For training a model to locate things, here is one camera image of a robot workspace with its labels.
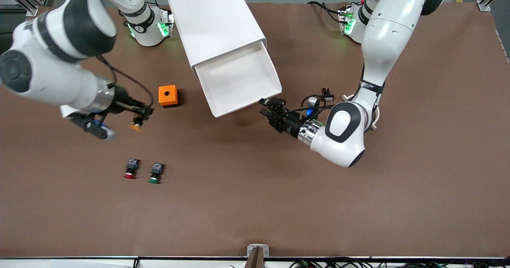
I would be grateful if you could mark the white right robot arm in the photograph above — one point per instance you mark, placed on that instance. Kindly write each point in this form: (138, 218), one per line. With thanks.
(51, 73)

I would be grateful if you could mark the white drawer with deep tray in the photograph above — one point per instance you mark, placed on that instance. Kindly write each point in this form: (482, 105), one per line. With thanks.
(235, 81)

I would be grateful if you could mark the grey metal mount bracket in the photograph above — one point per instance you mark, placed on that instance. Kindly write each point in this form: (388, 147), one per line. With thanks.
(251, 247)

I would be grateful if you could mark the white drawer cabinet housing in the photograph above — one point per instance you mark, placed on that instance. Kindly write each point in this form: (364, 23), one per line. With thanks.
(215, 17)

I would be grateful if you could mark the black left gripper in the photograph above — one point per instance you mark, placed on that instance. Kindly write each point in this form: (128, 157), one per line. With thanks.
(289, 125)

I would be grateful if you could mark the brown mounting bar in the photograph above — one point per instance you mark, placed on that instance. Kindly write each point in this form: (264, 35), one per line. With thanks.
(255, 260)

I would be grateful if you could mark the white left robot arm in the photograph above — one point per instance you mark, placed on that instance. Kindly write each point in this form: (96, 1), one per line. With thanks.
(390, 29)

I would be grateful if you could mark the green push button switch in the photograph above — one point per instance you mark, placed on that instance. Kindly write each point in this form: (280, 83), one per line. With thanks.
(156, 172)

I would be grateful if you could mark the orange box with hole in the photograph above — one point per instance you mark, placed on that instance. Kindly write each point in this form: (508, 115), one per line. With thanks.
(162, 98)

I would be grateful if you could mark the white table edge rail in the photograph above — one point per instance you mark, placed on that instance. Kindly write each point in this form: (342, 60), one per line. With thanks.
(59, 263)

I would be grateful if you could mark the red push button switch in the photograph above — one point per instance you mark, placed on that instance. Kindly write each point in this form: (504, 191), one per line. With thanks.
(131, 167)

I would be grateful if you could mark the brown table cover sheet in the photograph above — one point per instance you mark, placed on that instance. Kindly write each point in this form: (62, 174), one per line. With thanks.
(255, 200)

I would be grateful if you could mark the yellow push button switch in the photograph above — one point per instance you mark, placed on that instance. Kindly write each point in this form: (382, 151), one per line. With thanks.
(136, 127)

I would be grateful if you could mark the white rectangular push button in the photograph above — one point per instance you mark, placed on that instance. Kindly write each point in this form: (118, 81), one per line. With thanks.
(327, 96)

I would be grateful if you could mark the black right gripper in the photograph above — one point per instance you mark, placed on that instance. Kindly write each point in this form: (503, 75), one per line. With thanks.
(120, 102)

